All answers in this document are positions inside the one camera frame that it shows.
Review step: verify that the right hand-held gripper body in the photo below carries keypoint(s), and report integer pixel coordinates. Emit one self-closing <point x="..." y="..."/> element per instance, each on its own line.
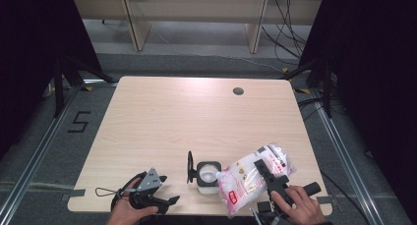
<point x="278" y="184"/>

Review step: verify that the red and clear salt bag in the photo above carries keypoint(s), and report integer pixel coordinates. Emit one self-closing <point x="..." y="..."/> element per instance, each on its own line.
<point x="242" y="182"/>

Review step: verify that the yellow black tape piece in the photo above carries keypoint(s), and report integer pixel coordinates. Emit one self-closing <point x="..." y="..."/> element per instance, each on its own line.
<point x="87" y="88"/>
<point x="285" y="69"/>
<point x="303" y="91"/>

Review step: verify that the clear jar with black lid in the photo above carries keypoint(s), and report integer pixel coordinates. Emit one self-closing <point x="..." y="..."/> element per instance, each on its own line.
<point x="209" y="174"/>

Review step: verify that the black tape strip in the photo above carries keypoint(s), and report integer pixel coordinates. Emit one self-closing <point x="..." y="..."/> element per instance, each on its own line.
<point x="78" y="193"/>
<point x="324" y="199"/>

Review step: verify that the person's left hand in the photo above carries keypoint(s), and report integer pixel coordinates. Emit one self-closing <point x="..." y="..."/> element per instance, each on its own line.
<point x="126" y="215"/>

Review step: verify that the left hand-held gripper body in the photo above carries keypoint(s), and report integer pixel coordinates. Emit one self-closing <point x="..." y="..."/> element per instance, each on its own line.
<point x="149" y="182"/>

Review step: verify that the black curtain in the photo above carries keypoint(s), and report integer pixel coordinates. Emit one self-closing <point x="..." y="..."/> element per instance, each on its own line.
<point x="377" y="71"/>
<point x="26" y="54"/>

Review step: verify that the black metal stand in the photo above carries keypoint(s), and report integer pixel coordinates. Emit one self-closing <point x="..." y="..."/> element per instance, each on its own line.
<point x="59" y="87"/>
<point x="327" y="94"/>

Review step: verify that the aluminium floor rail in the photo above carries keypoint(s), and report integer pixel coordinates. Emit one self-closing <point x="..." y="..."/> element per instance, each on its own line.
<point x="41" y="153"/>
<point x="344" y="153"/>

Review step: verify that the person's right hand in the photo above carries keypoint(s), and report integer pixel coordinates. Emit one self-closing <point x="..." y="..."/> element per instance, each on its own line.
<point x="305" y="210"/>

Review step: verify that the round grey table grommet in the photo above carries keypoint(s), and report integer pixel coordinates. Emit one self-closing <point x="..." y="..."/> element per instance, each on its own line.
<point x="238" y="91"/>

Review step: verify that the light wooden background desk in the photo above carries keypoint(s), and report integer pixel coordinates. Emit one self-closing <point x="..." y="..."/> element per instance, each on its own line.
<point x="139" y="28"/>

